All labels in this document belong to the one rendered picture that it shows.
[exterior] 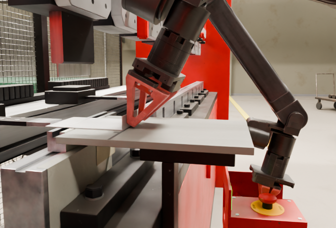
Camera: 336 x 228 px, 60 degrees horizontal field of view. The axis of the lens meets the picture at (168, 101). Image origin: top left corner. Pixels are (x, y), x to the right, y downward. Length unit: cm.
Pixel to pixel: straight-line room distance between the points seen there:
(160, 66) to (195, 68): 218
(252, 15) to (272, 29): 91
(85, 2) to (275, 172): 58
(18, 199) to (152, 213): 19
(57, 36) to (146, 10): 13
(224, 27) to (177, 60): 30
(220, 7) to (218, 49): 189
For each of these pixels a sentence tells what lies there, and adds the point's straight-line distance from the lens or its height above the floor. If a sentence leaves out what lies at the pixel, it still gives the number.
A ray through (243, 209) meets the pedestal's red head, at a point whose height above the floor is 78.
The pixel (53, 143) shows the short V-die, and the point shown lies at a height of 98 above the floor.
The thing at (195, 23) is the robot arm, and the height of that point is 116.
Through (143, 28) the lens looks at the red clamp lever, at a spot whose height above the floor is 117.
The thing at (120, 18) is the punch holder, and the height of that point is 119.
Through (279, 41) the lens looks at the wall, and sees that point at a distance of 1175.
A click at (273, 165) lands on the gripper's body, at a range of 77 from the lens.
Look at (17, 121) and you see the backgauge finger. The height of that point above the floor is 100.
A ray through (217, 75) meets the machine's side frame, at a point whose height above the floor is 102.
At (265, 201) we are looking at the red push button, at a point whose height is 80.
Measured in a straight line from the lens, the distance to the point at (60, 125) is 50.
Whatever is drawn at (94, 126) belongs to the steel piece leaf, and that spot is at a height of 100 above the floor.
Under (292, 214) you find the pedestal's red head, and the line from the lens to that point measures 72.
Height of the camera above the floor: 110
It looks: 7 degrees down
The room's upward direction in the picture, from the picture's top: straight up
